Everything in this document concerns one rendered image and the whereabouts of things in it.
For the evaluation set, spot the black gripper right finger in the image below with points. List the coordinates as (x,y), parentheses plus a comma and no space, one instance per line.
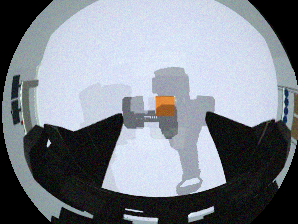
(235,142)

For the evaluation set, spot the orange block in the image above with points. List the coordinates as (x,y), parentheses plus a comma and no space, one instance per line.
(164,105)

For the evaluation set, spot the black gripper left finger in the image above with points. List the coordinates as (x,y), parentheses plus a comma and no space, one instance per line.
(91,148)

